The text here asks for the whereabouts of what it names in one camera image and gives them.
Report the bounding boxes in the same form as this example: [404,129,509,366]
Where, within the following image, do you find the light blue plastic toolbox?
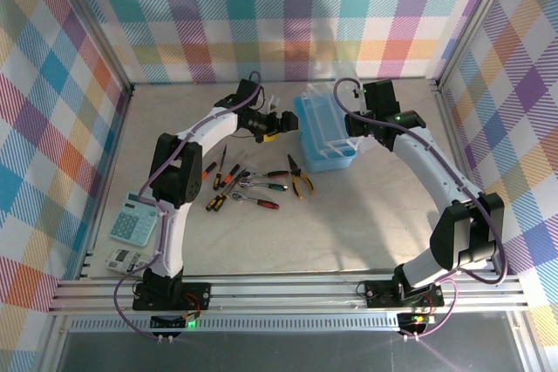
[292,94,361,173]

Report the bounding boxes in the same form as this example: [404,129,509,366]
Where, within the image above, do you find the ratchet wrench green handle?
[237,179,289,193]

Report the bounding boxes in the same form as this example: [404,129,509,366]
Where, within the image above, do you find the yellow black handled pliers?
[286,153,316,201]

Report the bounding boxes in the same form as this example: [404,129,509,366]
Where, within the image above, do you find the red black handled screwdriver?
[219,163,242,189]

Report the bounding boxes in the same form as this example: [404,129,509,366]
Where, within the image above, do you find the large ratchet wrench red handle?
[230,190,281,211]

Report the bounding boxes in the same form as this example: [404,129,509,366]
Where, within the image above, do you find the long thin orange-handled screwdriver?
[212,144,228,191]

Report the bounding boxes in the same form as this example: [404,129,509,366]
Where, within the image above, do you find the light blue calculator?
[108,191,159,246]

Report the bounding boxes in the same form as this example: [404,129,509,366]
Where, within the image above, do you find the white device with barcode label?
[105,247,150,276]

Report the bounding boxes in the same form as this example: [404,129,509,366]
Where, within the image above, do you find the black controller box with LED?
[398,313,437,329]
[150,315,194,332]

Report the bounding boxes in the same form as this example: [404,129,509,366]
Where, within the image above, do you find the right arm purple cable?
[333,78,510,341]

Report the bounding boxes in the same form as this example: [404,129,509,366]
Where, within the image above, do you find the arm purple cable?
[113,71,265,341]
[333,78,510,341]

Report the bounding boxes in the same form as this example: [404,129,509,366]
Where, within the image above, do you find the aluminium frame post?
[41,0,135,95]
[435,0,522,91]

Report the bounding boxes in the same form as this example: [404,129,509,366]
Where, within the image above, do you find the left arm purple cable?
[113,71,265,341]

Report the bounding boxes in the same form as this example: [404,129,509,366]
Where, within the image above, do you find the aluminium frame rail beam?
[47,274,531,316]

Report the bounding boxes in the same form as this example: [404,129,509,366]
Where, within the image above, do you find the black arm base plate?
[364,278,446,309]
[133,280,212,310]

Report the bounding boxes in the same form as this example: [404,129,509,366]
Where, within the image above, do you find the slotted metal cable duct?
[69,318,402,332]

